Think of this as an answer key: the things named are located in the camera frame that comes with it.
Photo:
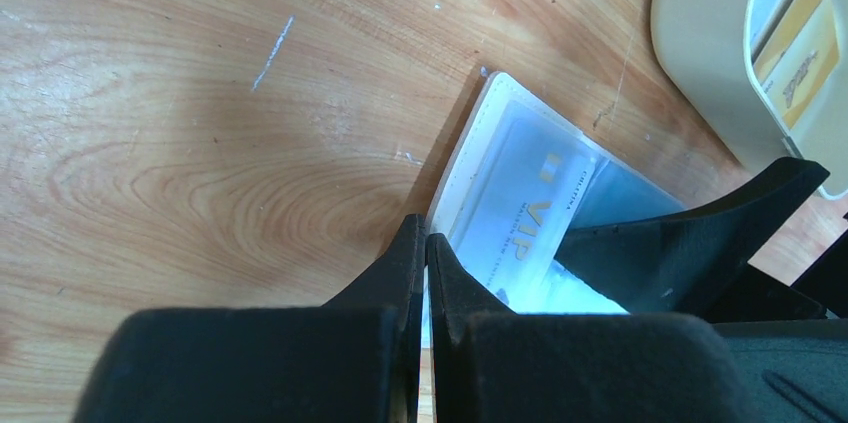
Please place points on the blue VIP card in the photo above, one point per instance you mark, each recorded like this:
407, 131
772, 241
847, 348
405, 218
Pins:
522, 202

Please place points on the yellow card in tray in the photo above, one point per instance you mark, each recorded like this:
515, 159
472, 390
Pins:
798, 57

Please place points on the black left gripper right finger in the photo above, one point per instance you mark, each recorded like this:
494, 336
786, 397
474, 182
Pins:
491, 364

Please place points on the beige plastic tray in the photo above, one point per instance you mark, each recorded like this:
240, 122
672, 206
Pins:
707, 49

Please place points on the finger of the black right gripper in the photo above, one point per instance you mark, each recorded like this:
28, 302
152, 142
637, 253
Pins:
819, 293
683, 262

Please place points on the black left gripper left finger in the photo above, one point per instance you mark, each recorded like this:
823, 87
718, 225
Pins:
354, 358

